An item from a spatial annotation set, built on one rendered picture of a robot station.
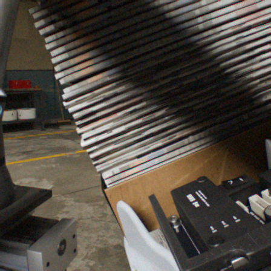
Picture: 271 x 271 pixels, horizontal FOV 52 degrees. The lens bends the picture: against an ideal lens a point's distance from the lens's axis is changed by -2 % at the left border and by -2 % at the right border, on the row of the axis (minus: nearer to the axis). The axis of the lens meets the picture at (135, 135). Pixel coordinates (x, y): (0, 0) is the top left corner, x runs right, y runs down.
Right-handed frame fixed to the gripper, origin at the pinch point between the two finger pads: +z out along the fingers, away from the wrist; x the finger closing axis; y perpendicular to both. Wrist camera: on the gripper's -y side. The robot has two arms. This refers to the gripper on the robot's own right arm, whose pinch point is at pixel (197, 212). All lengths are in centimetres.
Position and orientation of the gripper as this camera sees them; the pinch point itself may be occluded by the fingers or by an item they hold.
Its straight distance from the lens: 24.2
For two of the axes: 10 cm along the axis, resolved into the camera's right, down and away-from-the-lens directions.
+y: -3.5, -9.1, -2.4
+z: -1.5, -2.0, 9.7
